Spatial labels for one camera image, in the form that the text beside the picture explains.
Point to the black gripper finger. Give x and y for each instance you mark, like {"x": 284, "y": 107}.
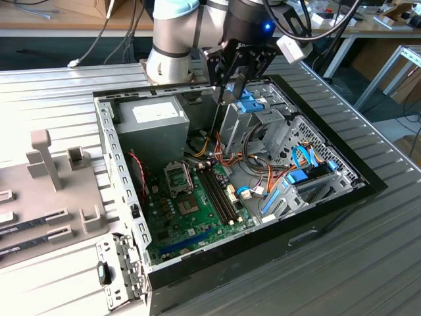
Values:
{"x": 260, "y": 62}
{"x": 212, "y": 69}

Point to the black open PC case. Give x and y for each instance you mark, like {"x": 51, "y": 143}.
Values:
{"x": 246, "y": 263}

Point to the aluminium profile frame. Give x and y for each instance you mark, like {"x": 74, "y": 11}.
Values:
{"x": 378, "y": 78}

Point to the blue plastic carrier rail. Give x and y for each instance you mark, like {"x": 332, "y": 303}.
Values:
{"x": 273, "y": 202}

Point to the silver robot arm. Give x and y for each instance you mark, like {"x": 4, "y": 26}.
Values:
{"x": 171, "y": 39}

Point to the round silver coin battery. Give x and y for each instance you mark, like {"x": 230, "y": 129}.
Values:
{"x": 185, "y": 251}

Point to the black RAM slot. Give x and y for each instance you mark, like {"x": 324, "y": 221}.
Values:
{"x": 216, "y": 197}
{"x": 224, "y": 197}
{"x": 220, "y": 197}
{"x": 213, "y": 197}

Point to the long wooden desk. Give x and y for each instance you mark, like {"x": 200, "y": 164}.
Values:
{"x": 39, "y": 19}

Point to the blue expansion slot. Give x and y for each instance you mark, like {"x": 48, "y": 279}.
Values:
{"x": 187, "y": 243}

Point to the black disk with blue carrier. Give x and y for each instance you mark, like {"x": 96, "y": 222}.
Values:
{"x": 296, "y": 177}

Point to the beige board connector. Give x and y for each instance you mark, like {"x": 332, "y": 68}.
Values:
{"x": 232, "y": 194}

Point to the grey power supply unit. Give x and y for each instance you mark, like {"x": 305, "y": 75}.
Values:
{"x": 154, "y": 138}

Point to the grey metal disk bay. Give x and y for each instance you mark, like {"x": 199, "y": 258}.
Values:
{"x": 342, "y": 182}

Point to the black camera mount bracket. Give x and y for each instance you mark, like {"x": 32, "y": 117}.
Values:
{"x": 289, "y": 14}

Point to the dark RAM stick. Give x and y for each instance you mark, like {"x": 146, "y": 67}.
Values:
{"x": 23, "y": 226}
{"x": 23, "y": 245}

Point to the blue plastic drive bracket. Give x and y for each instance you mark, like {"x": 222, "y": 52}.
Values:
{"x": 253, "y": 106}

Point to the CPU socket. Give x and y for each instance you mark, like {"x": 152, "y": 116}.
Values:
{"x": 187, "y": 205}

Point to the brown cardboard box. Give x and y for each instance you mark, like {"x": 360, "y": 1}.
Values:
{"x": 411, "y": 86}
{"x": 82, "y": 6}

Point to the grey parts rack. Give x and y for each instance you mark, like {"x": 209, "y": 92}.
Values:
{"x": 65, "y": 194}

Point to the green motherboard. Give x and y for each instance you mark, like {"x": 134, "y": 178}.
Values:
{"x": 210, "y": 230}

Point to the black stand pole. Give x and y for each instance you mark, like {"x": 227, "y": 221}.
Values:
{"x": 332, "y": 49}

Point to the small white box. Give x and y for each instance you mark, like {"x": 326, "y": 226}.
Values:
{"x": 320, "y": 19}

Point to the grey metal drive cage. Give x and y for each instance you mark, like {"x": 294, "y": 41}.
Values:
{"x": 237, "y": 131}

